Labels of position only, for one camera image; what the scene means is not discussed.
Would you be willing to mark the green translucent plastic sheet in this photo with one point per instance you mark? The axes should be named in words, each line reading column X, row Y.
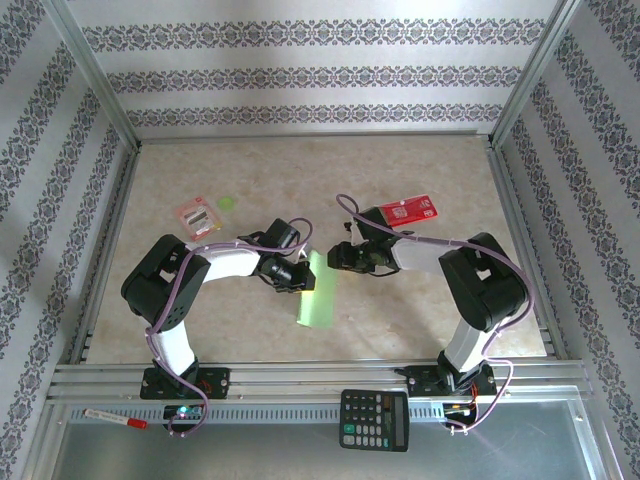
column 320, row 305

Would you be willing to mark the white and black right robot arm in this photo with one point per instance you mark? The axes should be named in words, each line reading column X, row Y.
column 425, row 257

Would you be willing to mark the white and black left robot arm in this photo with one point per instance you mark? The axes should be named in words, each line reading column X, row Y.
column 225, row 262

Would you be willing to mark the grey metal sheet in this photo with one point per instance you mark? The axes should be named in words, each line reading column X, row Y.
column 250, row 455

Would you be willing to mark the red packet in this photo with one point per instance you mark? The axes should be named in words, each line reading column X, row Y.
column 415, row 210

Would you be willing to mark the green round disc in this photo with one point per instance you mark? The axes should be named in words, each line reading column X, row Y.
column 227, row 204

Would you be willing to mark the pink usb drive package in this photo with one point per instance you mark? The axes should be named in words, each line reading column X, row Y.
column 199, row 220

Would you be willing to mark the black calculator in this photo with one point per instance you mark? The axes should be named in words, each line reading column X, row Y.
column 372, row 420

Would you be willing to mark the white marker with red cap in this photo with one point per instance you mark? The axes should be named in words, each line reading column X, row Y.
column 112, row 418

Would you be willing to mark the long aluminium frame rail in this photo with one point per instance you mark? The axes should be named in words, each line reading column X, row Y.
column 310, row 380

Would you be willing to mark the thin aluminium wall rail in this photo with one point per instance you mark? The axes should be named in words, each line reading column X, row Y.
column 310, row 135

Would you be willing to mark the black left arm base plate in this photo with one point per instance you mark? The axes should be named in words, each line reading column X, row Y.
column 217, row 380

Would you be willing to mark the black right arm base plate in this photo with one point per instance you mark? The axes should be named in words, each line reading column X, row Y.
column 420, row 377

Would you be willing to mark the aluminium side rail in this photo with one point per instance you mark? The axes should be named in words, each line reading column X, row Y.
column 525, row 250
column 107, row 255

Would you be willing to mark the aluminium frame post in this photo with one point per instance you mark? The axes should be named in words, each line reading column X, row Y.
column 532, row 75
column 95, row 75

